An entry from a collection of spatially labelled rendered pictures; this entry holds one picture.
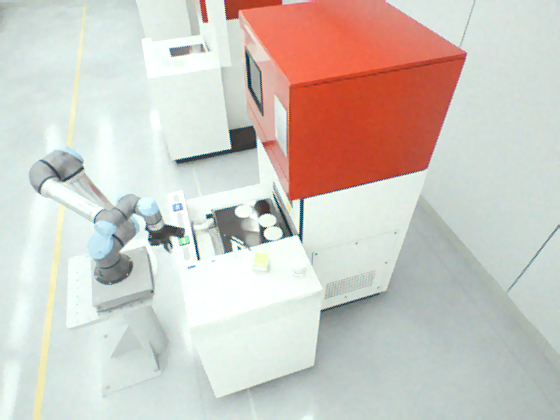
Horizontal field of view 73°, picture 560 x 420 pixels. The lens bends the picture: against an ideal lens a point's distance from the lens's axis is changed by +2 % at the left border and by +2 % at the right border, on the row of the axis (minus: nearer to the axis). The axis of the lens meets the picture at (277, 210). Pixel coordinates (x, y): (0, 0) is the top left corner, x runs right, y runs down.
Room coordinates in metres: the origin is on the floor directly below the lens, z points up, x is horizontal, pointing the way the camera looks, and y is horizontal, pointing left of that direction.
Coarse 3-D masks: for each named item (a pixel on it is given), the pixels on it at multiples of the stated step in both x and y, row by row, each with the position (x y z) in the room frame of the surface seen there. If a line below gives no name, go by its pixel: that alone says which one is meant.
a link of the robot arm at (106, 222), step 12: (36, 168) 1.26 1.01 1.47; (48, 168) 1.27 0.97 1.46; (36, 180) 1.20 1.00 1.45; (48, 180) 1.21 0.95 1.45; (48, 192) 1.17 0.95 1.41; (60, 192) 1.16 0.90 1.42; (72, 192) 1.17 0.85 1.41; (72, 204) 1.12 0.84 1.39; (84, 204) 1.11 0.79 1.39; (96, 204) 1.13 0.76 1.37; (84, 216) 1.08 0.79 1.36; (96, 216) 1.07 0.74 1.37; (108, 216) 1.07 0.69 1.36; (120, 216) 1.08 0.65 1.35; (96, 228) 1.02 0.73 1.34; (108, 228) 1.02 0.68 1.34
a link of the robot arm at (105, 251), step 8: (96, 240) 1.15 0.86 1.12; (104, 240) 1.15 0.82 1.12; (112, 240) 1.16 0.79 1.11; (120, 240) 1.18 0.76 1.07; (88, 248) 1.11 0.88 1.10; (96, 248) 1.11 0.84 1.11; (104, 248) 1.11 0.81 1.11; (112, 248) 1.13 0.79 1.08; (120, 248) 1.16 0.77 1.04; (96, 256) 1.09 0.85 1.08; (104, 256) 1.09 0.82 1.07; (112, 256) 1.11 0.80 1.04; (104, 264) 1.09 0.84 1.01; (112, 264) 1.10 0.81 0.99
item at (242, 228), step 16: (224, 208) 1.55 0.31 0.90; (256, 208) 1.54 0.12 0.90; (272, 208) 1.54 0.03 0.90; (224, 224) 1.42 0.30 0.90; (240, 224) 1.42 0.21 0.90; (256, 224) 1.42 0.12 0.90; (224, 240) 1.31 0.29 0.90; (240, 240) 1.30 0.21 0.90; (256, 240) 1.30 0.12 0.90; (272, 240) 1.29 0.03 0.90
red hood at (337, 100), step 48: (336, 0) 2.14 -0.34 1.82; (288, 48) 1.57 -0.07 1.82; (336, 48) 1.55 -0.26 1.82; (384, 48) 1.54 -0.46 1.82; (432, 48) 1.52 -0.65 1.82; (288, 96) 1.28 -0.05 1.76; (336, 96) 1.31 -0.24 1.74; (384, 96) 1.37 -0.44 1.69; (432, 96) 1.44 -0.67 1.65; (288, 144) 1.27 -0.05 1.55; (336, 144) 1.32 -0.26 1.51; (384, 144) 1.39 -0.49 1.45; (432, 144) 1.46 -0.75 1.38; (288, 192) 1.27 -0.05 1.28
